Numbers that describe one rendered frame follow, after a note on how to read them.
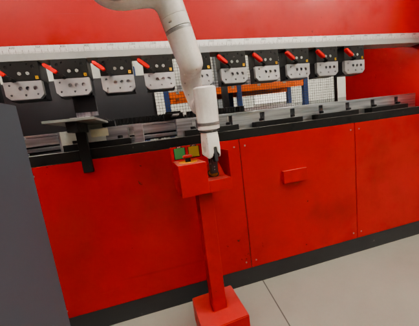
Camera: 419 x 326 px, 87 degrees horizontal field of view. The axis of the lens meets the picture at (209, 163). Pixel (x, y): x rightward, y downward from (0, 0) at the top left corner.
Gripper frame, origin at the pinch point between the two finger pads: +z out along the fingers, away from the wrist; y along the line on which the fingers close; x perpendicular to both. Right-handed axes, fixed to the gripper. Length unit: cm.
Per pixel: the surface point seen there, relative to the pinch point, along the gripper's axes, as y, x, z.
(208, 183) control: 6.7, -4.9, 3.2
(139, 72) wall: -478, 9, -102
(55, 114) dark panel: -98, -75, -29
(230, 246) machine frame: -15, 9, 51
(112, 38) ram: -44, -28, -59
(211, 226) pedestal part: 4.3, -5.1, 23.1
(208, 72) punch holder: -37, 16, -40
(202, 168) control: 5.9, -6.2, -2.8
